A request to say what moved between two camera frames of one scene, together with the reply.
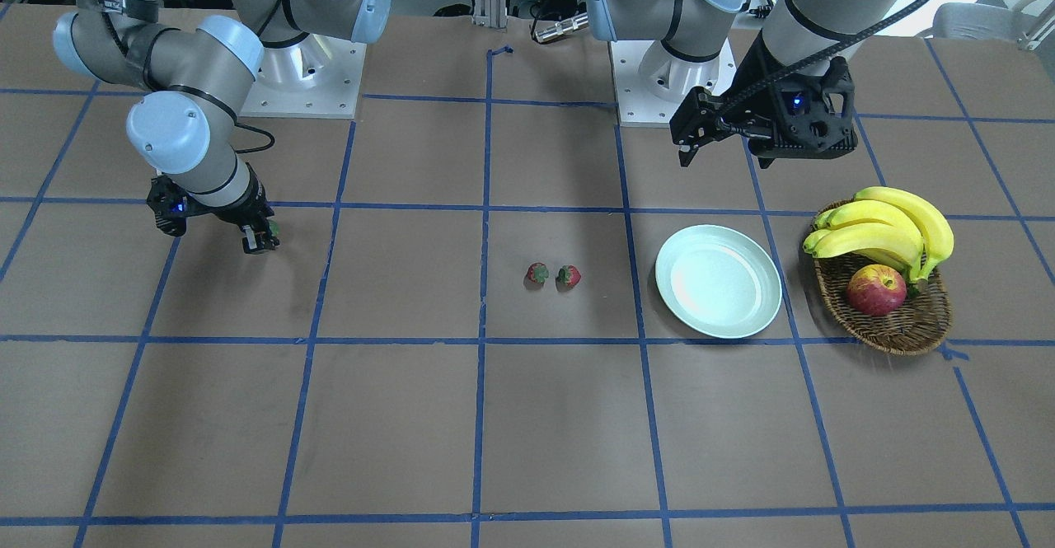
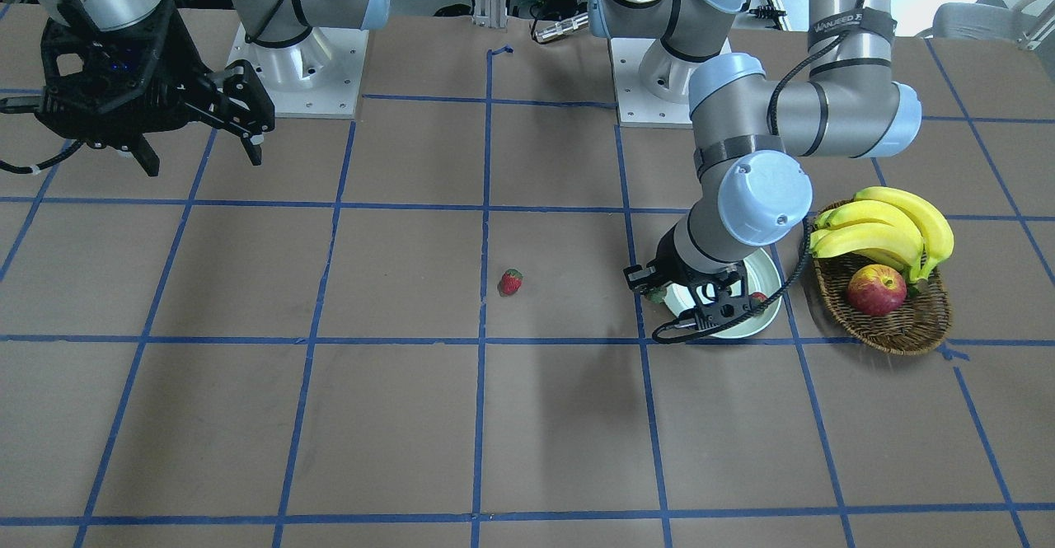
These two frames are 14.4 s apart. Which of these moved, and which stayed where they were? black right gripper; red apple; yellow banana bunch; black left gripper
Moved: black left gripper; black right gripper
Stayed: yellow banana bunch; red apple
